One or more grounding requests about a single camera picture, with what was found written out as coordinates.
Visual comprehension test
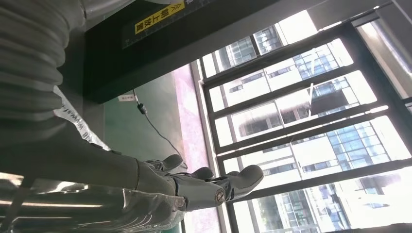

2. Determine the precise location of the black inbound scanning machine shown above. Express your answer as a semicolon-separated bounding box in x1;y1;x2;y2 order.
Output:
83;0;394;104

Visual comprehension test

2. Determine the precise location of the thin black cable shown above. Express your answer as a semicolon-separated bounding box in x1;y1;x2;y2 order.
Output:
132;90;189;169

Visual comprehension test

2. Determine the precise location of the dark window frame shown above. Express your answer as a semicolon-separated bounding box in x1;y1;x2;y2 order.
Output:
189;0;412;233

